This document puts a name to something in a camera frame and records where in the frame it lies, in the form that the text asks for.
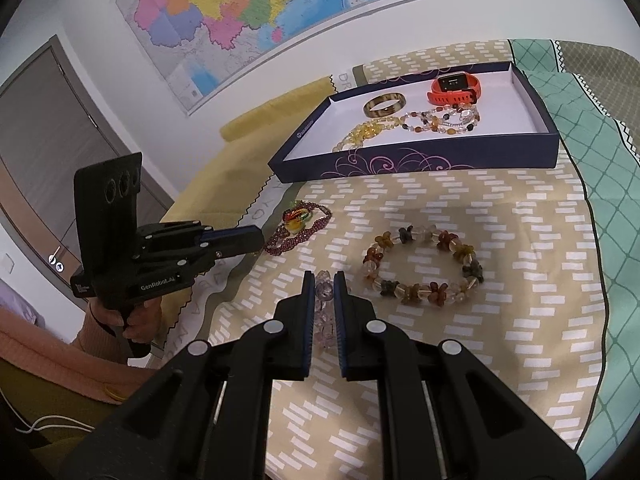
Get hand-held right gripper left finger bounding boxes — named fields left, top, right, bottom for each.
left=47, top=270, right=316, bottom=480

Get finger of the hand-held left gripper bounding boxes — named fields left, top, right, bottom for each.
left=141, top=220, right=263, bottom=252
left=146, top=240, right=266, bottom=274

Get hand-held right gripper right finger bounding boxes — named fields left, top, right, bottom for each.
left=334, top=270, right=588, bottom=480

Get garnet bead bracelet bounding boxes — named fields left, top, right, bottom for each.
left=263, top=201, right=333, bottom=257

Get clear purple bead bracelet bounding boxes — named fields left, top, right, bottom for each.
left=312, top=269, right=337, bottom=351

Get brown clear bead bracelet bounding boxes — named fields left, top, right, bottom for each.
left=361, top=226, right=485, bottom=307

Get yellow chip bead bracelet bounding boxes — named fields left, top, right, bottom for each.
left=332, top=115, right=401, bottom=152

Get brown mottled bangle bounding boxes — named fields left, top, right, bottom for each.
left=363, top=92, right=405, bottom=120

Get multicolour agate bead bracelet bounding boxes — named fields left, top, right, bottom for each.
left=400, top=102, right=482, bottom=137

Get navy cardboard box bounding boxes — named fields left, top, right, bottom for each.
left=267, top=60, right=560, bottom=184

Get orange smart watch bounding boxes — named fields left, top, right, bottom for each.
left=426, top=73, right=482, bottom=107

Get person's left forearm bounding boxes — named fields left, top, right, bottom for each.
left=0, top=307, right=161, bottom=406

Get person's left hand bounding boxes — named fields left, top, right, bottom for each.
left=90, top=297, right=163, bottom=356

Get grey door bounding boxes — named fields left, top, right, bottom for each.
left=0, top=35, right=176, bottom=306

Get lavender cloth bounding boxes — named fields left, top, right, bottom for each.
left=0, top=280, right=38, bottom=328

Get person's olive trousers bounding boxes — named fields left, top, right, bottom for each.
left=0, top=355, right=146, bottom=480

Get white cable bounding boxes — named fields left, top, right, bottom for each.
left=15, top=415, right=96, bottom=436

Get colourful wall map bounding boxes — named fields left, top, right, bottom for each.
left=115, top=0, right=523, bottom=116

